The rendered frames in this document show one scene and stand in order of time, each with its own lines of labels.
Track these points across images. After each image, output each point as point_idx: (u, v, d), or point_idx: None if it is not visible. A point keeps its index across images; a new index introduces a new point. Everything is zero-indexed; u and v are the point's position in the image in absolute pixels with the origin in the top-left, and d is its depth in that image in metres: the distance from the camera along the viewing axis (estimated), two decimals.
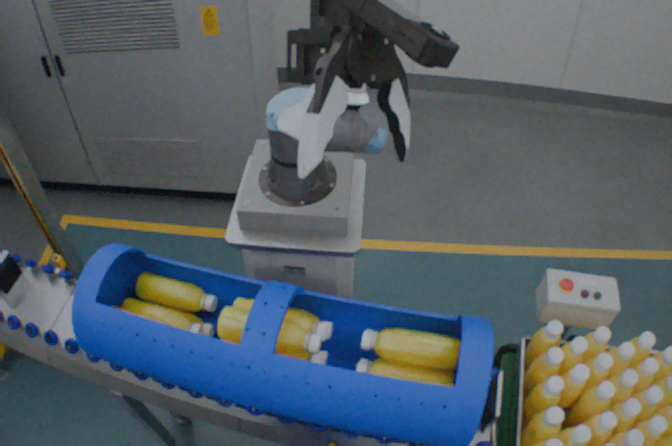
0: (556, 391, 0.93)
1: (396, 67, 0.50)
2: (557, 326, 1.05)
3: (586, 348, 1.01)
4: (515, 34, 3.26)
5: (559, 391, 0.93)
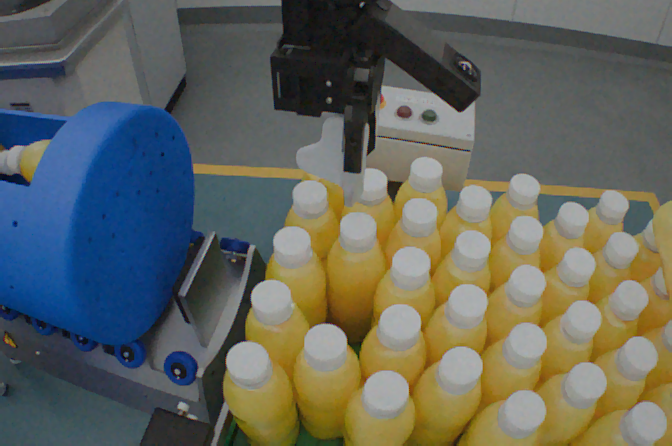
0: (287, 254, 0.52)
1: None
2: None
3: (383, 191, 0.59)
4: None
5: (294, 255, 0.52)
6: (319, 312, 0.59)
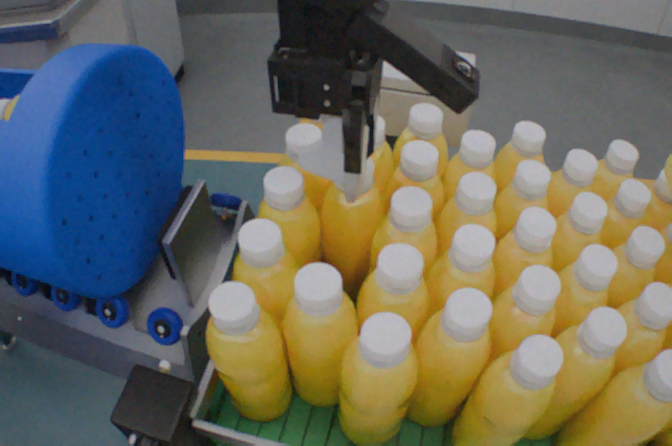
0: (278, 193, 0.49)
1: None
2: None
3: (381, 134, 0.56)
4: None
5: (285, 194, 0.49)
6: (313, 264, 0.56)
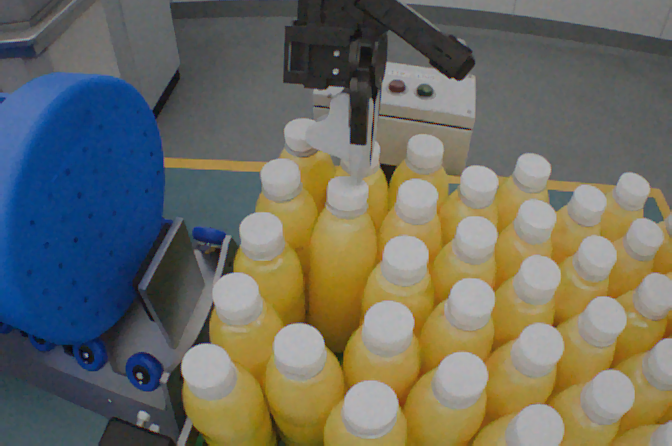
0: (252, 243, 0.44)
1: None
2: (305, 128, 0.56)
3: (376, 159, 0.53)
4: None
5: (260, 245, 0.44)
6: (293, 314, 0.51)
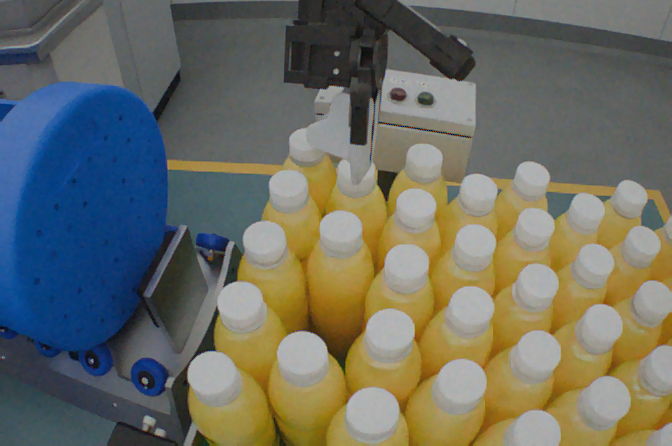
0: (256, 252, 0.45)
1: None
2: None
3: (371, 180, 0.52)
4: None
5: (263, 254, 0.45)
6: (296, 320, 0.52)
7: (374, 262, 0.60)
